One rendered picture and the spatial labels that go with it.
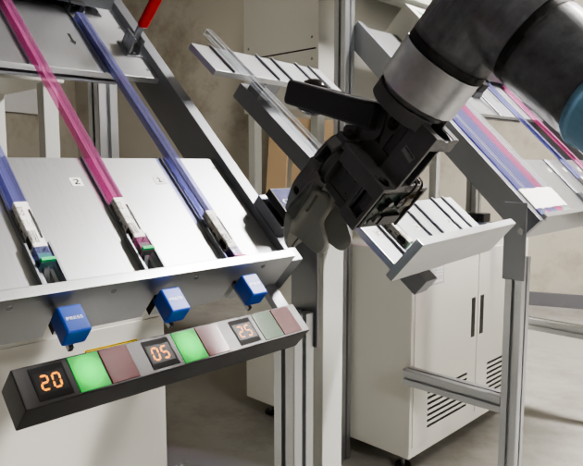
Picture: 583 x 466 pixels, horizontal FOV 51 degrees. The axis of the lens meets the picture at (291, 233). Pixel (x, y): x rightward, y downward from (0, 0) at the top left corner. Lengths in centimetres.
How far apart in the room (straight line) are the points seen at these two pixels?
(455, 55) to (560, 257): 344
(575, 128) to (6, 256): 50
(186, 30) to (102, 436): 382
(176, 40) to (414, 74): 416
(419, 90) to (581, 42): 12
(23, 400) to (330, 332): 60
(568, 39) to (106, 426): 85
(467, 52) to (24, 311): 43
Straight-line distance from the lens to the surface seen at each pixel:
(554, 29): 49
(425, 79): 52
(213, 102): 444
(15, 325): 61
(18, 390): 57
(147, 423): 109
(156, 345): 63
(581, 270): 393
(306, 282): 85
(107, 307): 65
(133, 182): 77
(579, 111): 48
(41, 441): 101
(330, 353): 105
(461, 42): 51
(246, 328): 69
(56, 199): 71
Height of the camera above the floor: 84
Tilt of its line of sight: 7 degrees down
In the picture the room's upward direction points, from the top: straight up
